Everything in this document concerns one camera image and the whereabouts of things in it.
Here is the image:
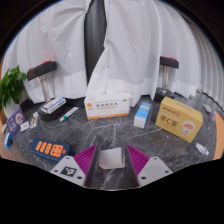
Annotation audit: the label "purple carton box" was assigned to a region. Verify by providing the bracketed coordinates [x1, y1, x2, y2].
[5, 107, 28, 137]

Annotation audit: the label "black stool red-topped seat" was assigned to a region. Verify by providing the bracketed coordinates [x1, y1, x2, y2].
[26, 60, 76, 123]
[153, 55, 180, 104]

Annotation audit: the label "white flat packet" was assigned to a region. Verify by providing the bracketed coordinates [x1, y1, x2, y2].
[19, 120, 31, 133]

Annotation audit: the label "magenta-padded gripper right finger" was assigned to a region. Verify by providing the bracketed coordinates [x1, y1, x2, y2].
[124, 144, 174, 188]

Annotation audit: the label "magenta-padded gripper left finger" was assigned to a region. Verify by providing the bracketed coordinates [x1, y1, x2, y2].
[49, 143, 100, 188]

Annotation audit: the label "white and blue flat box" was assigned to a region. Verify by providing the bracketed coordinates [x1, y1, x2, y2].
[40, 96, 67, 115]

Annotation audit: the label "small white sachet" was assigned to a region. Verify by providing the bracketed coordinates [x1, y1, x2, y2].
[195, 142, 210, 156]

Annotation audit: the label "green potted plant white pot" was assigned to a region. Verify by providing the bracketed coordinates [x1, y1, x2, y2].
[0, 65, 28, 118]

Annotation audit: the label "pale pleated curtain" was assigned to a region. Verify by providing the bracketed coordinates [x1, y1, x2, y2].
[189, 19, 224, 111]

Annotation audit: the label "white curtain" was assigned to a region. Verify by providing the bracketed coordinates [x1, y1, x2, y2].
[1, 0, 93, 103]
[85, 0, 201, 108]

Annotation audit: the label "blister pack orange pills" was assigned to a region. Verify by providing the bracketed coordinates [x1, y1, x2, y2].
[29, 117, 39, 130]

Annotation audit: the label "yellow carton box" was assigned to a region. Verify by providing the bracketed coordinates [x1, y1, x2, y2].
[154, 96, 204, 144]

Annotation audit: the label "white box with orange stripe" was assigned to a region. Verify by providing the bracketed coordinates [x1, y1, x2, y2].
[83, 92, 133, 120]

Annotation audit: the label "white charger block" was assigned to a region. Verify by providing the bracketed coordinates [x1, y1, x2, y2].
[98, 146, 126, 170]

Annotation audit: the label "small white packet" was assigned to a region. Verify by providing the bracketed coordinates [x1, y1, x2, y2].
[202, 103, 213, 113]

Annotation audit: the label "small blue and white box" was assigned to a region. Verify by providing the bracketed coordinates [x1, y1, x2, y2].
[133, 101, 152, 129]

